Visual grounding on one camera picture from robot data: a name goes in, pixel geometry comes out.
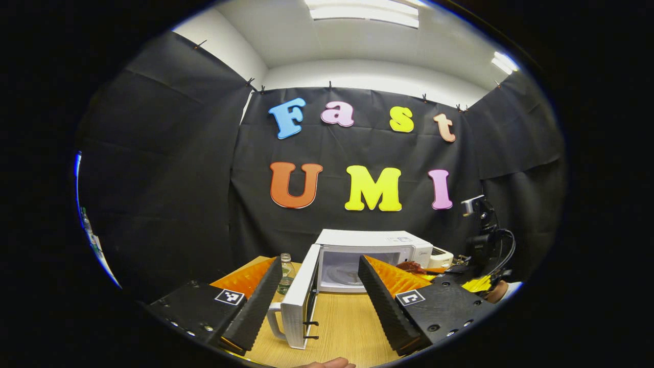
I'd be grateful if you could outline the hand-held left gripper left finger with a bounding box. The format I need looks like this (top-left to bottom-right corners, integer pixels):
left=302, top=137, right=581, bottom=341
left=143, top=256, right=283, bottom=357

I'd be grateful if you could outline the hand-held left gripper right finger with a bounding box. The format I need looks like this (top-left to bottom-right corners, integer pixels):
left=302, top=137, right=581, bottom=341
left=357, top=255, right=496, bottom=357

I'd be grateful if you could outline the white microwave oven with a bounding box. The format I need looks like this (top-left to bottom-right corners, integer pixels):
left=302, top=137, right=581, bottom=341
left=266, top=229, right=434, bottom=350

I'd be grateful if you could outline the white toaster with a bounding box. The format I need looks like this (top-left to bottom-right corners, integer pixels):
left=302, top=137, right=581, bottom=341
left=428, top=246, right=454, bottom=269

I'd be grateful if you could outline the clear plastic water bottle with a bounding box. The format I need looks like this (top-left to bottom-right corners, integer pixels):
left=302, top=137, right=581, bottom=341
left=277, top=253, right=296, bottom=296

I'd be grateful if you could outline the black backdrop cloth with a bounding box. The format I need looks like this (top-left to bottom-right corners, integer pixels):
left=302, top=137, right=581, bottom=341
left=74, top=31, right=568, bottom=302

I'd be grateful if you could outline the small ceiling light panel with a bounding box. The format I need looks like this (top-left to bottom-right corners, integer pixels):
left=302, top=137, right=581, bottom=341
left=492, top=51, right=520, bottom=75

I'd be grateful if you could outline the large ceiling light panel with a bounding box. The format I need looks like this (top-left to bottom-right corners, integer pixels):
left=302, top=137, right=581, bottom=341
left=305, top=0, right=419, bottom=29

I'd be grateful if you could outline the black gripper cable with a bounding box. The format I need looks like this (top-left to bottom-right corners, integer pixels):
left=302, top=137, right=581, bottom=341
left=493, top=229, right=517, bottom=279

